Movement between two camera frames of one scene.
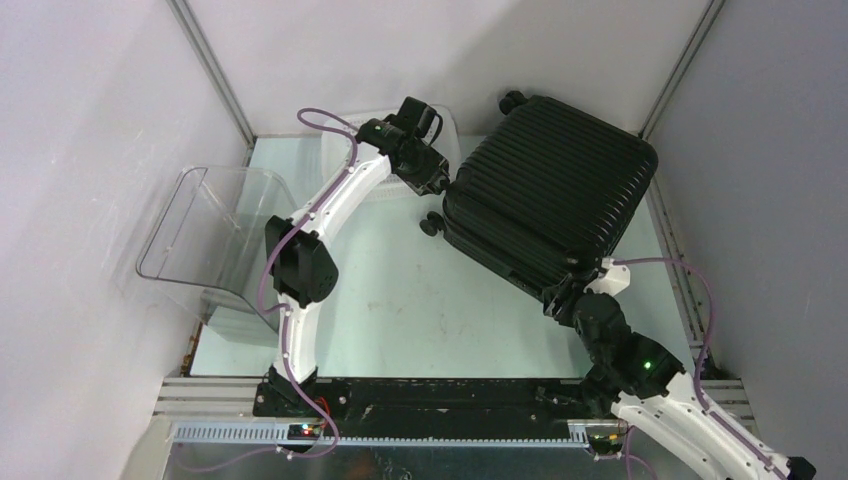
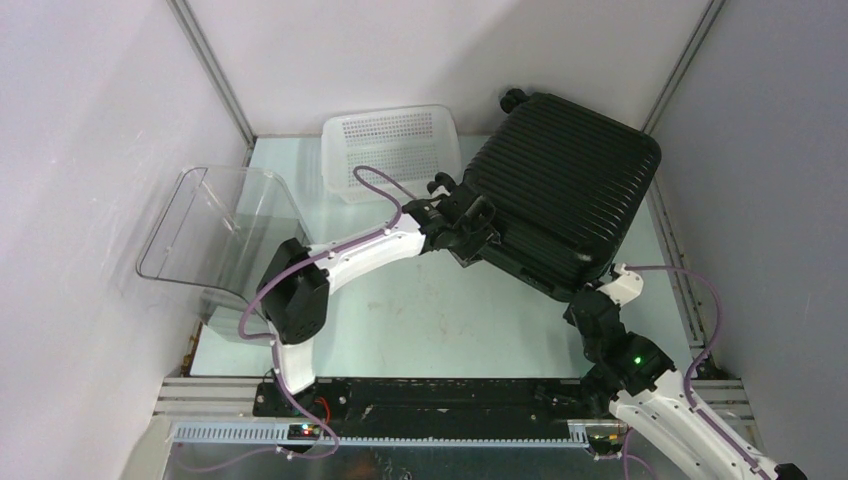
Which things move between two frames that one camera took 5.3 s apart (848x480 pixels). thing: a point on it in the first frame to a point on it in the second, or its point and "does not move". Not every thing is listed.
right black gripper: (565, 290) to (594, 286)
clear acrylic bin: (210, 239) does not move
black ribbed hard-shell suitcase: (546, 194) does not move
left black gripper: (435, 164) to (482, 234)
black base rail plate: (429, 404) does not move
